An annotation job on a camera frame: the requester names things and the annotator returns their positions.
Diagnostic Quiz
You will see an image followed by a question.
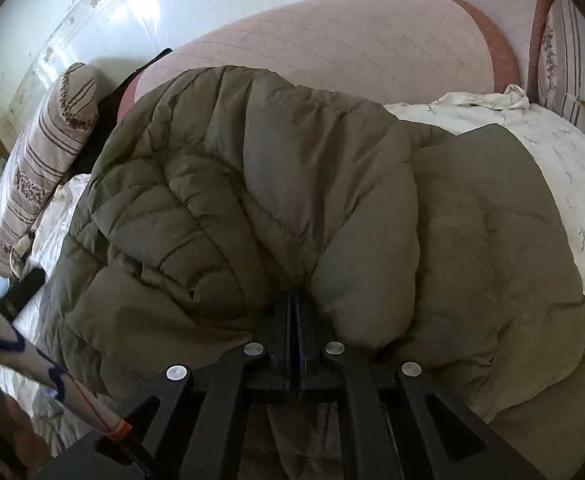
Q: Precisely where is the white printed tube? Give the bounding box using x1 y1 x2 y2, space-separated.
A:
0 292 133 441

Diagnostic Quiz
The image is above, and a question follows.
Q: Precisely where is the person's left forearm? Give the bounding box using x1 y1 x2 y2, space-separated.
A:
0 360 53 480

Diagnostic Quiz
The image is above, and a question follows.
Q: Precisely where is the olive hooded puffer jacket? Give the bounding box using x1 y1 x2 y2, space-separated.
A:
37 65 585 480

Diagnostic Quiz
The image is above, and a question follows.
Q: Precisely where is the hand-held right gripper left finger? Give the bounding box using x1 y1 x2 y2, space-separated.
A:
92 292 297 480

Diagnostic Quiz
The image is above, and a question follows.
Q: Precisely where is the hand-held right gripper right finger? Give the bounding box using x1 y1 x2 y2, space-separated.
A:
297 292 543 480

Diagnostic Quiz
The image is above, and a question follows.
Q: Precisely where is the pink bolster cushion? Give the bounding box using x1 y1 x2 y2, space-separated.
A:
117 0 521 121

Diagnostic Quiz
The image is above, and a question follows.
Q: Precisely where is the white floral bed sheet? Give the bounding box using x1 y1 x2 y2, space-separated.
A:
0 85 585 461

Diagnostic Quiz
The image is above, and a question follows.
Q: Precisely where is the black cloth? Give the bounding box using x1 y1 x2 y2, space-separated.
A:
72 49 173 176

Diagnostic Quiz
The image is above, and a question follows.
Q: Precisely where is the striped floral pillow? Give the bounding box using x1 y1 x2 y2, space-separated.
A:
0 62 100 278
537 0 585 156

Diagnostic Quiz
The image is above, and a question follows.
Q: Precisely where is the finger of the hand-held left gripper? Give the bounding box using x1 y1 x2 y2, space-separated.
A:
0 269 46 321

